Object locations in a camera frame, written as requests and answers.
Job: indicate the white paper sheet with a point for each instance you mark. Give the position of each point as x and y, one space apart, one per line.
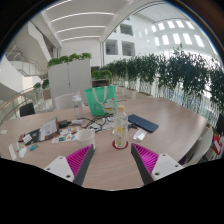
3 132

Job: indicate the small cyan item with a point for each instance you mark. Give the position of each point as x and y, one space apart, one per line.
33 147

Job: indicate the black chair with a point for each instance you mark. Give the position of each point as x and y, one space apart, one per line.
26 110

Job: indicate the red and black small box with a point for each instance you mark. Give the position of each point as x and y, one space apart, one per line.
21 137

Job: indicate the colourful sticker sheet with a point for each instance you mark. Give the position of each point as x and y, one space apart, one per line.
65 136

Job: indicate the white computer mouse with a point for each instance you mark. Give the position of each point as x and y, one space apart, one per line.
22 152

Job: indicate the green tote bag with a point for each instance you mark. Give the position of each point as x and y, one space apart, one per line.
100 100

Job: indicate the flat round red coaster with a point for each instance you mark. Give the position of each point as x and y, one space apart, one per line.
114 146

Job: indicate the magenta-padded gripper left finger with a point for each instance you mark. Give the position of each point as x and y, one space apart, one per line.
71 165

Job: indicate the white plastic wrapper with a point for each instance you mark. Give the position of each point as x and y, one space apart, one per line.
140 134

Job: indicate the planter box with green plants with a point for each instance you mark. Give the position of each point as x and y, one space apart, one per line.
41 90

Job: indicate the glass railing with wood rail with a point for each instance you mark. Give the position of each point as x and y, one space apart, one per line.
13 106

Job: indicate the red and white bag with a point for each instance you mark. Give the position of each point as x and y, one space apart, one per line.
219 145

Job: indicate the white card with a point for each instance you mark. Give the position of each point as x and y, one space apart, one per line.
27 139

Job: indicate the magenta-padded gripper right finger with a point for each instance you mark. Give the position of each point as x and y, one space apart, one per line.
156 163

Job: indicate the black power adapter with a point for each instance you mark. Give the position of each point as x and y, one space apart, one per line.
64 124

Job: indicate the white cabinet topped with plants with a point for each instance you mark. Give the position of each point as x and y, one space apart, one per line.
70 78

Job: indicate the tablet in brown cover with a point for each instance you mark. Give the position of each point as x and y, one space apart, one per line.
49 129

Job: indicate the dark blue keyboard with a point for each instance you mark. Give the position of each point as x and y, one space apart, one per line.
143 123

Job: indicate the clear drink bottle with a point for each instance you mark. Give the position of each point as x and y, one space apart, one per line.
120 128

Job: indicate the row of green potted trees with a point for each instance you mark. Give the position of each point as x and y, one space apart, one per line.
173 75

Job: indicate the white chair with curved back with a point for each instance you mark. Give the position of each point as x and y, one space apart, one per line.
198 148

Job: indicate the white cup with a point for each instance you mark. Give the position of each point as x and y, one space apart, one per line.
85 138

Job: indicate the ceiling light strips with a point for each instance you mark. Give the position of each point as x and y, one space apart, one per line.
81 23

